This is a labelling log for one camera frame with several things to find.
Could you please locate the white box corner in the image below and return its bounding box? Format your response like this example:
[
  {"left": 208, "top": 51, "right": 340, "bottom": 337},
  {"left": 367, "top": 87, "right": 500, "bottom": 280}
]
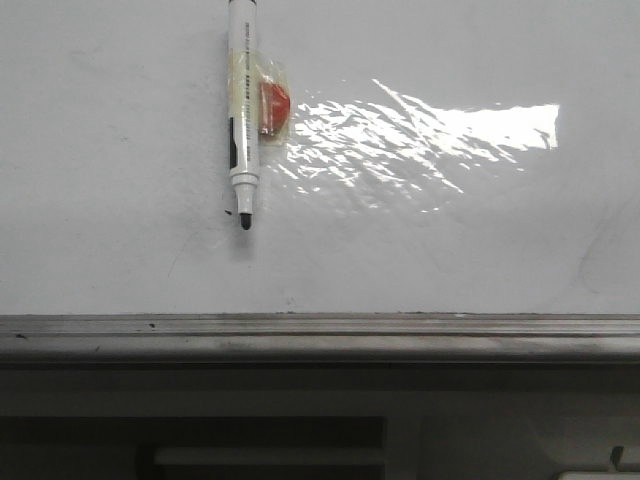
[{"left": 558, "top": 471, "right": 640, "bottom": 480}]

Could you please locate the white whiteboard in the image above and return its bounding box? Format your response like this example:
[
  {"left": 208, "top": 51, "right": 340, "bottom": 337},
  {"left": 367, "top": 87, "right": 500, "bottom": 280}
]
[{"left": 1, "top": 1, "right": 639, "bottom": 314}]

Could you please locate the red magnet with clear tape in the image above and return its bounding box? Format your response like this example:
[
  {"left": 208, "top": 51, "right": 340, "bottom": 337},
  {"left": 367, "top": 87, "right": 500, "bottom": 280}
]
[{"left": 227, "top": 51, "right": 291, "bottom": 146}]

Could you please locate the white whiteboard marker pen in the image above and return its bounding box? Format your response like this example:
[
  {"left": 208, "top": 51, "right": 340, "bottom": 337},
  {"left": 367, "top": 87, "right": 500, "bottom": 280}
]
[{"left": 228, "top": 0, "right": 260, "bottom": 231}]

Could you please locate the aluminium whiteboard frame rail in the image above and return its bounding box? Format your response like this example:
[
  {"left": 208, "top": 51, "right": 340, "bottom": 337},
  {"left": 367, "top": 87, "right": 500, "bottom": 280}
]
[{"left": 1, "top": 312, "right": 639, "bottom": 365}]

